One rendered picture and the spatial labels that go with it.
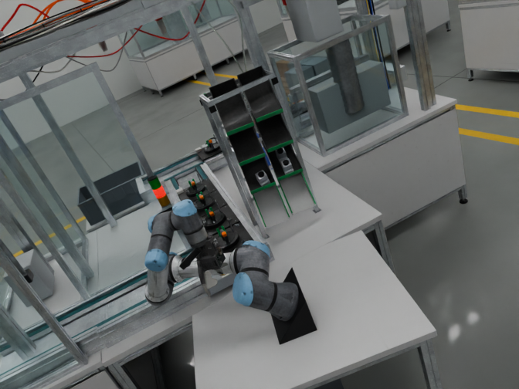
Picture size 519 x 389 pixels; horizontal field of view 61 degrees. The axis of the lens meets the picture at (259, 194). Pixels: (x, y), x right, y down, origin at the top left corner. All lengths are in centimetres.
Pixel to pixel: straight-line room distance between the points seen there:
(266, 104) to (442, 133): 162
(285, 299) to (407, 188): 182
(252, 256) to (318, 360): 45
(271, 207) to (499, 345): 143
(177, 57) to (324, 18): 817
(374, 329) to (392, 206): 169
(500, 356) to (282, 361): 135
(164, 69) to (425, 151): 824
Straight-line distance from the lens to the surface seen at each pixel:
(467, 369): 270
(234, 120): 208
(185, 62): 1095
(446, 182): 356
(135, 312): 219
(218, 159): 339
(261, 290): 171
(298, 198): 227
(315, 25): 289
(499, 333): 285
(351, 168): 301
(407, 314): 179
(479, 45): 578
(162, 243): 157
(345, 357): 171
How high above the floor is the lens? 217
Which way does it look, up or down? 28 degrees down
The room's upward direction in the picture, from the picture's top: 22 degrees counter-clockwise
